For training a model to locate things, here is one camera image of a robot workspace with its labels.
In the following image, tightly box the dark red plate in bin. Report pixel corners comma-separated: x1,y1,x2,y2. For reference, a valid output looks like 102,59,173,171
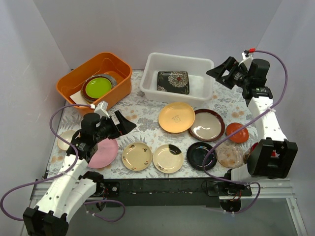
81,74,118,103

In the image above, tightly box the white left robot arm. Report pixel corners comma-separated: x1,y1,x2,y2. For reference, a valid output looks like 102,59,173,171
23,111,136,236

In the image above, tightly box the orange plastic bin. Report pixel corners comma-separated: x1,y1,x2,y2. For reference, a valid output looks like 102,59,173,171
56,52,132,109

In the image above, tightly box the cream plate with green patch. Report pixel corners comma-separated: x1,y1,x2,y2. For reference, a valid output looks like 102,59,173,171
153,144,184,174

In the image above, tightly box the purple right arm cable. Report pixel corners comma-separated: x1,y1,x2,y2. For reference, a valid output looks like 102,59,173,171
201,48,288,214

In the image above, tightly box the red small bowl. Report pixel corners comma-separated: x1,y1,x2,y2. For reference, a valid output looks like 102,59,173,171
225,122,249,144

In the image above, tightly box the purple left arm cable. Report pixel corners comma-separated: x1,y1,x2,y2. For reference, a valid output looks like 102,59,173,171
0,104,126,223

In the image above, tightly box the lime green plate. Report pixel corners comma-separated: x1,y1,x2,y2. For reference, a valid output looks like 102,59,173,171
85,77,112,99

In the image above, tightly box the black round plate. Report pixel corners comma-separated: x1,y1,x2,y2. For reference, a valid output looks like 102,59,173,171
187,142,217,171

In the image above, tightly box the floral table mat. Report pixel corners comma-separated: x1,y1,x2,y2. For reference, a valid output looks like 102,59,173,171
46,68,268,179

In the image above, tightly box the white square plate in bin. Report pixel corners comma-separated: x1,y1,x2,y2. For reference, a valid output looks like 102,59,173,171
69,91,90,108

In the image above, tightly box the cream floral plate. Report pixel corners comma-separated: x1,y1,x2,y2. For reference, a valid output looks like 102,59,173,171
122,142,153,172

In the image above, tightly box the small cream bowl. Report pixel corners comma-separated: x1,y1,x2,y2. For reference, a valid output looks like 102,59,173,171
57,130,75,150

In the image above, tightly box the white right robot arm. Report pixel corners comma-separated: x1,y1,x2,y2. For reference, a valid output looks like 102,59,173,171
206,56,298,196

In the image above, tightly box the black floral rectangular plate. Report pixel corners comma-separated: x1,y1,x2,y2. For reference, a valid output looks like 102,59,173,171
157,71,190,95

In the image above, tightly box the red rimmed grey plate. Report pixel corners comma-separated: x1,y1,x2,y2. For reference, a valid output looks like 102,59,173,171
189,109,225,142

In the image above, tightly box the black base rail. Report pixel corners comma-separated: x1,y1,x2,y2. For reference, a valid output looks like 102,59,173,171
79,171,252,207

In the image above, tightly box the black skull mug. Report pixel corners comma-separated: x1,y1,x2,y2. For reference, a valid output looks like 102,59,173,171
243,142,258,164

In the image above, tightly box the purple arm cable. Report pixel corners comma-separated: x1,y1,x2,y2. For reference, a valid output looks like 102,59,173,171
201,48,288,214
0,104,126,223

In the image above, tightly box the yellow bear plate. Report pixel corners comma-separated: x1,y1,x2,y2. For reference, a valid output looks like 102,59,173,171
158,102,195,133

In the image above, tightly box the white plastic bin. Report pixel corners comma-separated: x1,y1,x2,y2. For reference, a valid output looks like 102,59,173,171
139,53,215,107

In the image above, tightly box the pink speckled glass plate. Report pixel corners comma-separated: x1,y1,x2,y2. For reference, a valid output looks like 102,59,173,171
215,143,244,169

